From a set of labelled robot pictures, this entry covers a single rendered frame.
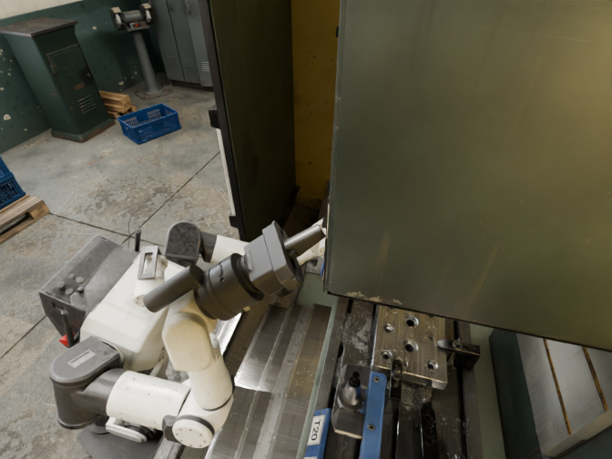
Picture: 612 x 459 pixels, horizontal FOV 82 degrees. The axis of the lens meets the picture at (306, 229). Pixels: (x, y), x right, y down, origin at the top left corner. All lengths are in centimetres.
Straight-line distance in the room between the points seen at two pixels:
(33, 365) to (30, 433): 43
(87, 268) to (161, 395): 38
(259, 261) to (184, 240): 55
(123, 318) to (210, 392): 33
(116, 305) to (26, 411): 177
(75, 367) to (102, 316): 13
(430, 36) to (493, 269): 31
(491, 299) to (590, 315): 13
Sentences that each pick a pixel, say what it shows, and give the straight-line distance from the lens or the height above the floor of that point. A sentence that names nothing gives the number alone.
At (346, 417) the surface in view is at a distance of 89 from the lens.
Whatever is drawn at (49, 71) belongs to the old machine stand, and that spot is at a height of 80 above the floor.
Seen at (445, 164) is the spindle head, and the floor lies 184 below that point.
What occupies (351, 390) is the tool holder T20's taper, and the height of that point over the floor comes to 128.
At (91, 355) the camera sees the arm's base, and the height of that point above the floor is 136.
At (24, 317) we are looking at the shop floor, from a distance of 312.
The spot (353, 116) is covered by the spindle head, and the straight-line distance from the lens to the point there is 40.
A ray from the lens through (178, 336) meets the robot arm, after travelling 58.
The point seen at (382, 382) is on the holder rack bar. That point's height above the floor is 123.
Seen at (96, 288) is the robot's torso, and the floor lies 138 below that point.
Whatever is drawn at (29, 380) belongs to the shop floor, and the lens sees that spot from 278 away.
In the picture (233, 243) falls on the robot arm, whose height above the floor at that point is 130.
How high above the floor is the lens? 205
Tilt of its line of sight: 42 degrees down
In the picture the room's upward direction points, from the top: straight up
